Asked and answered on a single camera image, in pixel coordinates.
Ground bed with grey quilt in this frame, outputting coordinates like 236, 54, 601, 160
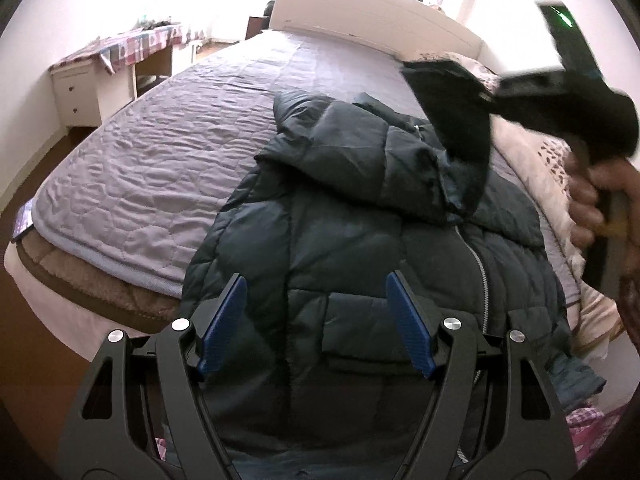
31, 27, 583, 307

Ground purple patterned cloth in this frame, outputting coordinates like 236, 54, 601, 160
12, 199, 37, 244

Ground pale pink bed sheet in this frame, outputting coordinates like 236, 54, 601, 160
4, 247, 168, 357

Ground dark puffer jacket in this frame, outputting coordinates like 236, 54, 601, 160
177, 89, 608, 480

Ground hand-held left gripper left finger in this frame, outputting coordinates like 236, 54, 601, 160
57, 274, 249, 480

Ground plaid tablecloth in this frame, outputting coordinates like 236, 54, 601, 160
50, 24, 207, 74

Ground person's right forearm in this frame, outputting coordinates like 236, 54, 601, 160
616, 260, 640, 352

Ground white headboard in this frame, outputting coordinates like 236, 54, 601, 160
269, 0, 484, 64

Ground dark chair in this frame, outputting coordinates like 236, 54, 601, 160
246, 1, 277, 42

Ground small desk bottles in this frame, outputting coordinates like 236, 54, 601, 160
134, 10, 183, 30

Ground brown fleece blanket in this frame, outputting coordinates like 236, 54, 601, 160
15, 232, 185, 335

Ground pink plaid pajamas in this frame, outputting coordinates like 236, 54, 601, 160
154, 404, 627, 473

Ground white desk with drawers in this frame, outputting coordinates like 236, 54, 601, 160
50, 40, 201, 129

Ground beige leaf-print comforter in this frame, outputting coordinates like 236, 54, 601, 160
415, 52, 627, 362

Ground person's right hand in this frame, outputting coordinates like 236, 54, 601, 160
564, 151, 640, 272

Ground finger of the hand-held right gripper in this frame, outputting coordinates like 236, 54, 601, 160
401, 59, 497, 217

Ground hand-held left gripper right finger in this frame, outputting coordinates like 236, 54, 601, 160
385, 269, 581, 480

